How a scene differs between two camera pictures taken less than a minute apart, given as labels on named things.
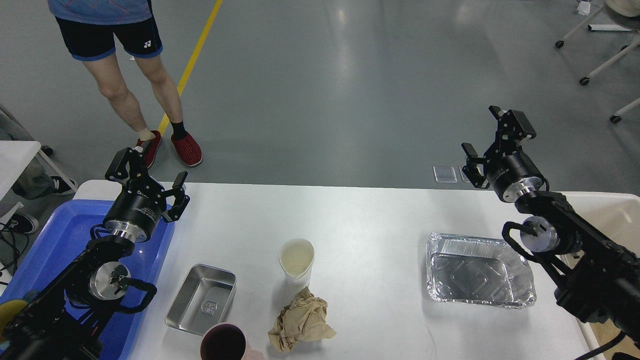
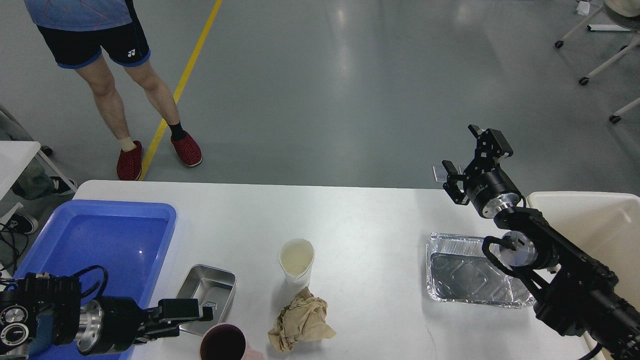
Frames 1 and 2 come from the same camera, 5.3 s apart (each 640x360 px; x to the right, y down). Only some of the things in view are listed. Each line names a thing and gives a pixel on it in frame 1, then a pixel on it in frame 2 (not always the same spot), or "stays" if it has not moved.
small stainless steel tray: x=203 y=300 stays
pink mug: x=227 y=341 stays
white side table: x=15 y=155 stays
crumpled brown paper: x=303 y=319 stays
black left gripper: x=140 y=204 -> x=109 y=324
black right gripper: x=512 y=174 -> x=490 y=189
